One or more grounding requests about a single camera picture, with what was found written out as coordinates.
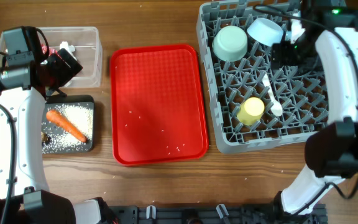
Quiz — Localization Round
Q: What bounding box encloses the pile of white rice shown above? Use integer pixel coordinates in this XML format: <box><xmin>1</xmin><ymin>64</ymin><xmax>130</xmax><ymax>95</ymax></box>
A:
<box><xmin>42</xmin><ymin>104</ymin><xmax>94</xmax><ymax>153</ymax></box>

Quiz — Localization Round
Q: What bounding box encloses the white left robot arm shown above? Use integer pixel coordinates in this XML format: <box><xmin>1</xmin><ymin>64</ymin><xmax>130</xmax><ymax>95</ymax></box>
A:
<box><xmin>0</xmin><ymin>26</ymin><xmax>119</xmax><ymax>223</ymax></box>

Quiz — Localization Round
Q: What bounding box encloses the white plastic spoon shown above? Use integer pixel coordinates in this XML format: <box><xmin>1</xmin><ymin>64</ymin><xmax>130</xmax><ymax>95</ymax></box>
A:
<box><xmin>262</xmin><ymin>73</ymin><xmax>283</xmax><ymax>116</ymax></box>

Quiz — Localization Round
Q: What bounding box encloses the clear plastic bin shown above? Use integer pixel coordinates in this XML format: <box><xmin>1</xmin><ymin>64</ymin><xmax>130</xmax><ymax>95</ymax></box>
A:
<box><xmin>0</xmin><ymin>26</ymin><xmax>103</xmax><ymax>88</ymax></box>

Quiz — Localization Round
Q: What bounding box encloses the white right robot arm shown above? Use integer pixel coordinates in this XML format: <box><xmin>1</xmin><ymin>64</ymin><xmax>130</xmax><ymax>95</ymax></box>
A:
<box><xmin>253</xmin><ymin>1</ymin><xmax>358</xmax><ymax>222</ymax></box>

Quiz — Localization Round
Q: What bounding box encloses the yellow plastic cup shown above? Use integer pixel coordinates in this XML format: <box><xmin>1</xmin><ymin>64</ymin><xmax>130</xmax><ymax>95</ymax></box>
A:
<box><xmin>237</xmin><ymin>97</ymin><xmax>265</xmax><ymax>126</ymax></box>

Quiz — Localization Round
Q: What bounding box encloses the orange carrot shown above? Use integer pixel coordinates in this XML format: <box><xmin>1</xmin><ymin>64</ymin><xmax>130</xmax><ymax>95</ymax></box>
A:
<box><xmin>46</xmin><ymin>110</ymin><xmax>86</xmax><ymax>142</ymax></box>

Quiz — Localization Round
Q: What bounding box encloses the red serving tray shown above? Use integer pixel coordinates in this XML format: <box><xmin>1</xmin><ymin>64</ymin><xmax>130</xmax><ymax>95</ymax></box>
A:
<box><xmin>110</xmin><ymin>44</ymin><xmax>209</xmax><ymax>166</ymax></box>

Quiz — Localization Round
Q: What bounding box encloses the mint green bowl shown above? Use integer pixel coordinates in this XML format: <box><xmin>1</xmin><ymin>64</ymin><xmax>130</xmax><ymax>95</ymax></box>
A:
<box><xmin>212</xmin><ymin>26</ymin><xmax>248</xmax><ymax>62</ymax></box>

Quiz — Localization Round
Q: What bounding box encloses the grey dishwasher rack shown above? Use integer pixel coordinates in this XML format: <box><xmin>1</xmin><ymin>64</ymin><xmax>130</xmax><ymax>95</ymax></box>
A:
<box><xmin>196</xmin><ymin>0</ymin><xmax>358</xmax><ymax>155</ymax></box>

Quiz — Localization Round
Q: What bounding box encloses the black tray bin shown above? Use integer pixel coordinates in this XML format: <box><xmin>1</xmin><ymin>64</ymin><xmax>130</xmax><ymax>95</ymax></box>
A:
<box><xmin>40</xmin><ymin>94</ymin><xmax>95</xmax><ymax>155</ymax></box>

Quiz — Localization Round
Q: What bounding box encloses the light blue bowl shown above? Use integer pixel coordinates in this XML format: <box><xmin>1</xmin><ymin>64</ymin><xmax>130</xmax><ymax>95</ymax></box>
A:
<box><xmin>247</xmin><ymin>18</ymin><xmax>283</xmax><ymax>47</ymax></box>

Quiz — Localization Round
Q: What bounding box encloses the red foil snack wrapper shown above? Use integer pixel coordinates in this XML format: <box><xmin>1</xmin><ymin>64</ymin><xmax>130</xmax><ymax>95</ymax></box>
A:
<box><xmin>41</xmin><ymin>44</ymin><xmax>58</xmax><ymax>56</ymax></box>

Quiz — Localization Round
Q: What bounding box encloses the white tissue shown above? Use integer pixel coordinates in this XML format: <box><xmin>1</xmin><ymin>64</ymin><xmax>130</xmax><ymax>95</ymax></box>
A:
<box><xmin>59</xmin><ymin>41</ymin><xmax>75</xmax><ymax>57</ymax></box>

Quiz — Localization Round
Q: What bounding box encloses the brown food scrap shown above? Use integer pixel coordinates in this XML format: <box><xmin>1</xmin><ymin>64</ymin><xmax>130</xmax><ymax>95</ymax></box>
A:
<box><xmin>41</xmin><ymin>132</ymin><xmax>51</xmax><ymax>145</ymax></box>

